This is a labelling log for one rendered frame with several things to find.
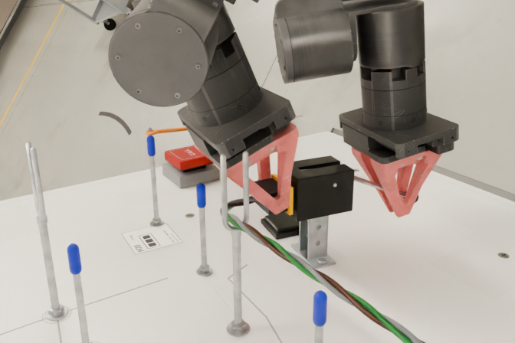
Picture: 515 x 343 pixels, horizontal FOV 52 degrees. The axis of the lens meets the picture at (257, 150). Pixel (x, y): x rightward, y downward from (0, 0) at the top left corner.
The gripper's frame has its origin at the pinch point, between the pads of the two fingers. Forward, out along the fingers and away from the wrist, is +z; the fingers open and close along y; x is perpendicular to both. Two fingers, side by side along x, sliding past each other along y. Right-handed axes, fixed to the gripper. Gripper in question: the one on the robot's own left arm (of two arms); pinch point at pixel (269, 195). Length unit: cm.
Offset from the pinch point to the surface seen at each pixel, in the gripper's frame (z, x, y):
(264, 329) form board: 4.7, -6.8, 8.0
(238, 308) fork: 2.0, -7.6, 7.5
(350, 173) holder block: 1.1, 6.9, 2.4
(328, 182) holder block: 0.6, 4.6, 2.3
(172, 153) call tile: 2.5, -3.4, -24.1
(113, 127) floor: 95, -1, -323
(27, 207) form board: -1.3, -20.8, -22.7
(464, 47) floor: 57, 110, -100
